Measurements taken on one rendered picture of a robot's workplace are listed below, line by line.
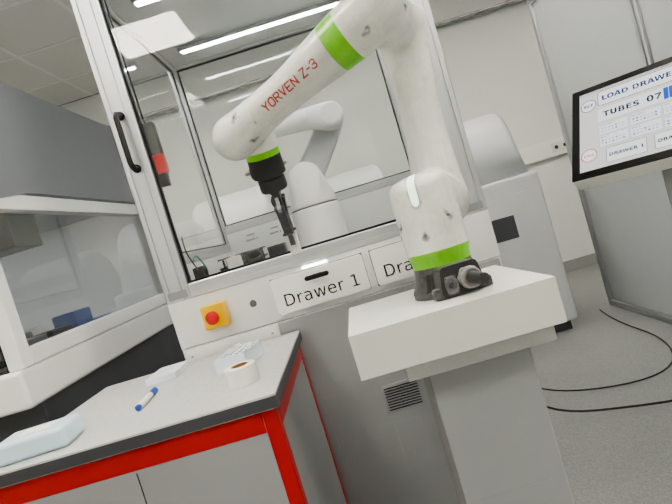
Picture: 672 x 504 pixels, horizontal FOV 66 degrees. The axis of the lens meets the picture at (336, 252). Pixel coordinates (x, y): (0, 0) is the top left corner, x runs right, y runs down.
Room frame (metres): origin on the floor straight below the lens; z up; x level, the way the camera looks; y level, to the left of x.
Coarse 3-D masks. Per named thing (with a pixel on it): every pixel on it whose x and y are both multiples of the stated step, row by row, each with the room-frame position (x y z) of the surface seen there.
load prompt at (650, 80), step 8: (656, 72) 1.34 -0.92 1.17; (664, 72) 1.33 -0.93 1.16; (632, 80) 1.38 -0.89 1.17; (640, 80) 1.37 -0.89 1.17; (648, 80) 1.35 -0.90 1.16; (656, 80) 1.33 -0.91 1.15; (664, 80) 1.31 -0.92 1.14; (608, 88) 1.42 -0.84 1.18; (616, 88) 1.41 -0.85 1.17; (624, 88) 1.39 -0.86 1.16; (632, 88) 1.37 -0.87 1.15; (640, 88) 1.35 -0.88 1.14; (648, 88) 1.34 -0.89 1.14; (600, 96) 1.43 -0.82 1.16; (608, 96) 1.41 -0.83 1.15; (616, 96) 1.39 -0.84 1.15; (624, 96) 1.38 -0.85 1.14; (600, 104) 1.42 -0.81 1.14
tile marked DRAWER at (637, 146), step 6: (642, 138) 1.28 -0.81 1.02; (618, 144) 1.32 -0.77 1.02; (624, 144) 1.31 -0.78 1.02; (630, 144) 1.29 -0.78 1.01; (636, 144) 1.28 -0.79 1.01; (642, 144) 1.27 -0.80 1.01; (606, 150) 1.34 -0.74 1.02; (612, 150) 1.32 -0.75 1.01; (618, 150) 1.31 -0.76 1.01; (624, 150) 1.30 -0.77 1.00; (630, 150) 1.29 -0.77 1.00; (636, 150) 1.28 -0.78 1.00; (642, 150) 1.26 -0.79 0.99; (606, 156) 1.33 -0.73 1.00; (612, 156) 1.31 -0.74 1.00; (618, 156) 1.30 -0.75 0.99; (624, 156) 1.29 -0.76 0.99; (606, 162) 1.32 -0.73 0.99
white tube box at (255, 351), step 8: (240, 344) 1.39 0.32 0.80; (256, 344) 1.35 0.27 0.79; (224, 352) 1.34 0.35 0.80; (240, 352) 1.29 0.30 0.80; (248, 352) 1.28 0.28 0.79; (256, 352) 1.33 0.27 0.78; (216, 360) 1.27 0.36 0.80; (224, 360) 1.27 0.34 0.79; (232, 360) 1.26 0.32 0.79; (240, 360) 1.26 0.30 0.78; (216, 368) 1.27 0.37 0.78; (224, 368) 1.27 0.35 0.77
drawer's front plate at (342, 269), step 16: (352, 256) 1.55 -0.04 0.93; (304, 272) 1.56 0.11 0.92; (336, 272) 1.56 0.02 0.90; (352, 272) 1.55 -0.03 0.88; (272, 288) 1.56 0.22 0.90; (288, 288) 1.56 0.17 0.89; (304, 288) 1.56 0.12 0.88; (336, 288) 1.56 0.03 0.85; (352, 288) 1.55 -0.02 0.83; (368, 288) 1.55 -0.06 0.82; (288, 304) 1.56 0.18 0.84; (304, 304) 1.56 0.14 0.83
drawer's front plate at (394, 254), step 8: (384, 248) 1.55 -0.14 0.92; (392, 248) 1.55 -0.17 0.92; (400, 248) 1.55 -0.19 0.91; (376, 256) 1.55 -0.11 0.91; (384, 256) 1.55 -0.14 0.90; (392, 256) 1.55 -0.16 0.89; (400, 256) 1.55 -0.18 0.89; (376, 264) 1.55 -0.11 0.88; (384, 264) 1.55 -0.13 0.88; (392, 264) 1.55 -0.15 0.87; (376, 272) 1.55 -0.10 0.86; (384, 272) 1.55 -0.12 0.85; (392, 272) 1.55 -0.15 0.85; (408, 272) 1.55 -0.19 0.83; (384, 280) 1.55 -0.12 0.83; (392, 280) 1.55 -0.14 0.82
